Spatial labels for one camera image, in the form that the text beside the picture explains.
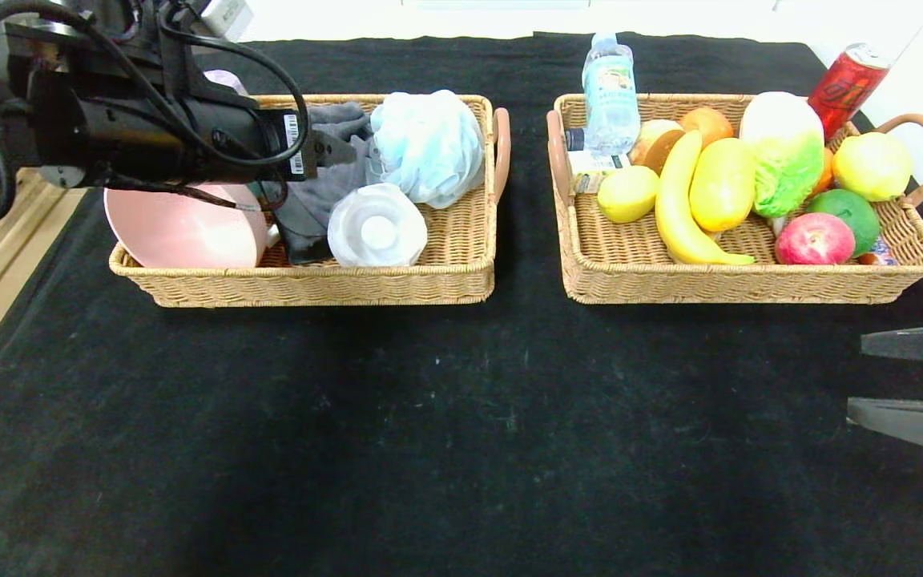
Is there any colourful snack packet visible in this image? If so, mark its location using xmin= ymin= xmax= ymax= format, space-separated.
xmin=858 ymin=239 xmax=899 ymax=267

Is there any black camera cable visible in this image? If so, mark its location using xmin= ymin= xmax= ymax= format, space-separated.
xmin=0 ymin=0 xmax=310 ymax=233

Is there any small yellow lemon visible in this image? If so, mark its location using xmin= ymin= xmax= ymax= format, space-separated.
xmin=597 ymin=166 xmax=661 ymax=225

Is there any grey cloth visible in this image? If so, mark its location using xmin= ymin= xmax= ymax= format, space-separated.
xmin=261 ymin=103 xmax=376 ymax=257

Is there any dark table cloth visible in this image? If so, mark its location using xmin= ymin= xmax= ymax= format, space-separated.
xmin=0 ymin=32 xmax=923 ymax=577

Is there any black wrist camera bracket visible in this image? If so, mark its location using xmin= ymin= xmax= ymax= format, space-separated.
xmin=153 ymin=0 xmax=262 ymax=109

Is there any yellow banana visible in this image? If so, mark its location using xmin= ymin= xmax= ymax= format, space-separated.
xmin=655 ymin=130 xmax=757 ymax=267

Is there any red apple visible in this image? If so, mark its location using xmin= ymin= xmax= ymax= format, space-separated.
xmin=774 ymin=212 xmax=856 ymax=267

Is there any bottle with purple cap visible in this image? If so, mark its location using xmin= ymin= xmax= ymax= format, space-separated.
xmin=204 ymin=70 xmax=250 ymax=95

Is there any water bottle with blue cap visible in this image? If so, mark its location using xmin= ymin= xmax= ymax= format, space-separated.
xmin=582 ymin=32 xmax=642 ymax=157

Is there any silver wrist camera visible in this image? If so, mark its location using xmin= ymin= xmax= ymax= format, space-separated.
xmin=199 ymin=0 xmax=254 ymax=41

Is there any yellow mango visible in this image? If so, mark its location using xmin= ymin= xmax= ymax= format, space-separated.
xmin=689 ymin=138 xmax=756 ymax=235

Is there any red soda can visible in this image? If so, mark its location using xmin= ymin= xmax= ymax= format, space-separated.
xmin=806 ymin=42 xmax=893 ymax=141

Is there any napa cabbage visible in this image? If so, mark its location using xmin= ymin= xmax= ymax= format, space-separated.
xmin=740 ymin=92 xmax=825 ymax=219

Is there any green round fruit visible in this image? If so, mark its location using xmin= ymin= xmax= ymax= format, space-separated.
xmin=806 ymin=188 xmax=881 ymax=257

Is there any white and green box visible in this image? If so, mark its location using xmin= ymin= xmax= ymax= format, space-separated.
xmin=570 ymin=151 xmax=631 ymax=196

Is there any orange fruit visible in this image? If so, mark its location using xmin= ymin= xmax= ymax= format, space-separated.
xmin=679 ymin=107 xmax=735 ymax=149
xmin=810 ymin=148 xmax=837 ymax=197

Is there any black curved case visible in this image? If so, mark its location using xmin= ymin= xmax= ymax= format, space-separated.
xmin=276 ymin=200 xmax=334 ymax=265

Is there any light blue bath loofah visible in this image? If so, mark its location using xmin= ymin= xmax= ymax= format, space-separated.
xmin=371 ymin=90 xmax=486 ymax=209

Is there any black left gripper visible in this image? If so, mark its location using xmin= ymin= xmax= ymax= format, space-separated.
xmin=204 ymin=96 xmax=358 ymax=182

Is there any pink bowl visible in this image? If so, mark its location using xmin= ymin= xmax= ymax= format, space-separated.
xmin=104 ymin=183 xmax=270 ymax=270

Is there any brown bread bun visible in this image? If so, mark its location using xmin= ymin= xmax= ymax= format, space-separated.
xmin=630 ymin=120 xmax=685 ymax=176

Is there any wicker basket with handles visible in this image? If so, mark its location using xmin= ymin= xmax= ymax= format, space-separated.
xmin=107 ymin=94 xmax=512 ymax=309
xmin=546 ymin=94 xmax=923 ymax=306

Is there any large yellow lemon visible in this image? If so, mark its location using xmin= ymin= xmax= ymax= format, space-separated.
xmin=832 ymin=132 xmax=913 ymax=203

